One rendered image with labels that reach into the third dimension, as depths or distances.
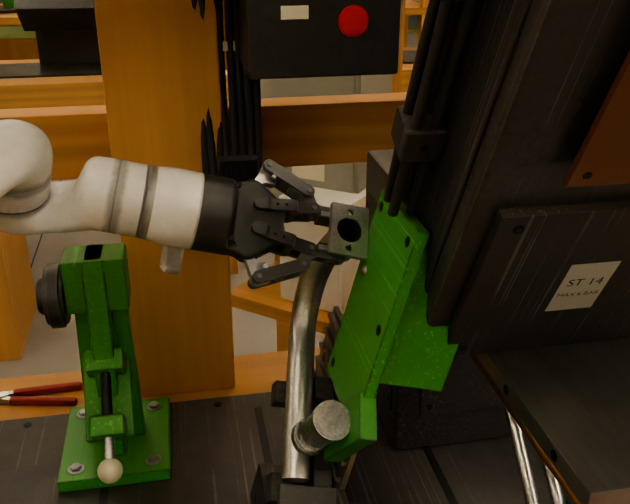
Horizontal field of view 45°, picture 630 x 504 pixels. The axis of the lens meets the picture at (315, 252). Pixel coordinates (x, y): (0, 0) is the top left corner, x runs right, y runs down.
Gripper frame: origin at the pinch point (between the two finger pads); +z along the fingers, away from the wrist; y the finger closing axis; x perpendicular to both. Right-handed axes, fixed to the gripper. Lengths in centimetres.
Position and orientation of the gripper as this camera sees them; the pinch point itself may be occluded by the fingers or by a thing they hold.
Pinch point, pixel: (333, 236)
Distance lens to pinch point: 77.3
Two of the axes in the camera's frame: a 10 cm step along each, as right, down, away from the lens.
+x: -3.1, 3.3, 8.9
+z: 9.5, 1.7, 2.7
